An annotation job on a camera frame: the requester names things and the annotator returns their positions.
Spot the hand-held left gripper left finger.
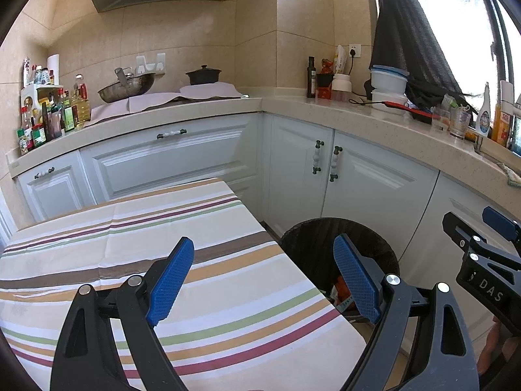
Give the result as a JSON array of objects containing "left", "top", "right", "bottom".
[{"left": 49, "top": 236, "right": 195, "bottom": 391}]

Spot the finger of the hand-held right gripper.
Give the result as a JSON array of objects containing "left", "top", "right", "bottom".
[
  {"left": 442, "top": 212, "right": 485, "bottom": 257},
  {"left": 482, "top": 207, "right": 521, "bottom": 253}
]

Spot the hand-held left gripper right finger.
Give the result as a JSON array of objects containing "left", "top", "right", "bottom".
[{"left": 333, "top": 233, "right": 480, "bottom": 391}]

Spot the red plastic bag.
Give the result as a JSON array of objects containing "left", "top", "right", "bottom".
[{"left": 331, "top": 276, "right": 354, "bottom": 306}]

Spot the black waste bin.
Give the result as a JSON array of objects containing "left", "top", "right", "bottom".
[{"left": 281, "top": 218, "right": 401, "bottom": 326}]

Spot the person's right hand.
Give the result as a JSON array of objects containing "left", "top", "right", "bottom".
[{"left": 477, "top": 320, "right": 521, "bottom": 375}]

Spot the white cabinet door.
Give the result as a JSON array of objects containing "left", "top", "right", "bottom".
[
  {"left": 321, "top": 132, "right": 441, "bottom": 269},
  {"left": 16, "top": 151, "right": 88, "bottom": 223},
  {"left": 269, "top": 116, "right": 336, "bottom": 245},
  {"left": 401, "top": 174, "right": 521, "bottom": 269}
]

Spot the green rag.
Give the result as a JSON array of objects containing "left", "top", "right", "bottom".
[{"left": 497, "top": 163, "right": 521, "bottom": 188}]

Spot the striped tablecloth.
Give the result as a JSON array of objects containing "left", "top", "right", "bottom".
[{"left": 0, "top": 177, "right": 367, "bottom": 391}]

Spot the orange bottle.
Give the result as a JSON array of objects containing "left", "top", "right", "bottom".
[{"left": 490, "top": 104, "right": 512, "bottom": 147}]

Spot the glass measuring cup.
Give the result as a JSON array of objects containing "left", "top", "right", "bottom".
[{"left": 449, "top": 107, "right": 472, "bottom": 139}]

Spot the white blue label bottle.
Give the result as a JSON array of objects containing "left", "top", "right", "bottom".
[{"left": 475, "top": 82, "right": 493, "bottom": 138}]

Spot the clear glass cup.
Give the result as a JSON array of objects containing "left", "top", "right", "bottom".
[{"left": 431, "top": 106, "right": 450, "bottom": 132}]

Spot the wide white cabinet front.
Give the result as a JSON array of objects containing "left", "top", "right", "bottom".
[{"left": 79, "top": 114, "right": 262, "bottom": 205}]

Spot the white plastic container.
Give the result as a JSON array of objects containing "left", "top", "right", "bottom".
[{"left": 371, "top": 91, "right": 409, "bottom": 111}]

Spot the white bowl blue rim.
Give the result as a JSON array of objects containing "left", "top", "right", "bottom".
[{"left": 370, "top": 65, "right": 409, "bottom": 94}]

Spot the beige kitchen countertop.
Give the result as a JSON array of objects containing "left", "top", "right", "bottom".
[{"left": 6, "top": 90, "right": 521, "bottom": 216}]

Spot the white cylindrical holder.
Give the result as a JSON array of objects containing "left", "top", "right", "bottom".
[{"left": 331, "top": 73, "right": 353, "bottom": 102}]

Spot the white stove cover cloth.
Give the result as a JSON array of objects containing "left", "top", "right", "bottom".
[
  {"left": 179, "top": 82, "right": 242, "bottom": 101},
  {"left": 90, "top": 92, "right": 185, "bottom": 123}
]

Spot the dark hanging cloth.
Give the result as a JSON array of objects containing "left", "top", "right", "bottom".
[{"left": 368, "top": 0, "right": 470, "bottom": 109}]

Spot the red black canister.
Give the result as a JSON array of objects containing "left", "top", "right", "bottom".
[{"left": 317, "top": 58, "right": 335, "bottom": 99}]

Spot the steel wok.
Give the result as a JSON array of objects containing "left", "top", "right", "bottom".
[{"left": 98, "top": 67, "right": 157, "bottom": 104}]

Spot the cluster of condiment bottles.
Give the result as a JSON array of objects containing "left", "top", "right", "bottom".
[{"left": 16, "top": 56, "right": 92, "bottom": 156}]

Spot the white yellow packet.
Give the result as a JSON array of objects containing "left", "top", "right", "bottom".
[{"left": 334, "top": 45, "right": 348, "bottom": 75}]

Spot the dark olive oil bottle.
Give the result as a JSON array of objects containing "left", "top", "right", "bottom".
[{"left": 306, "top": 56, "right": 317, "bottom": 98}]

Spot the black cooking pot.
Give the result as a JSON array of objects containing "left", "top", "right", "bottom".
[{"left": 186, "top": 64, "right": 222, "bottom": 86}]

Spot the window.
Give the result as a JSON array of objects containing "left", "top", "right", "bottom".
[{"left": 407, "top": 0, "right": 521, "bottom": 131}]

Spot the white spice rack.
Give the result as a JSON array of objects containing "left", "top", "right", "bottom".
[{"left": 20, "top": 85, "right": 66, "bottom": 109}]

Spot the paper towel roll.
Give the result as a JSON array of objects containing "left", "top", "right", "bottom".
[{"left": 46, "top": 54, "right": 60, "bottom": 86}]

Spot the red handled black pan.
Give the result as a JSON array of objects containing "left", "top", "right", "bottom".
[{"left": 383, "top": 101, "right": 435, "bottom": 125}]

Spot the black cable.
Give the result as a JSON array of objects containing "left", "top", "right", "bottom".
[{"left": 348, "top": 55, "right": 373, "bottom": 107}]

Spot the white wall holder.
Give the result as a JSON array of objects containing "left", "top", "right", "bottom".
[{"left": 135, "top": 52, "right": 167, "bottom": 75}]

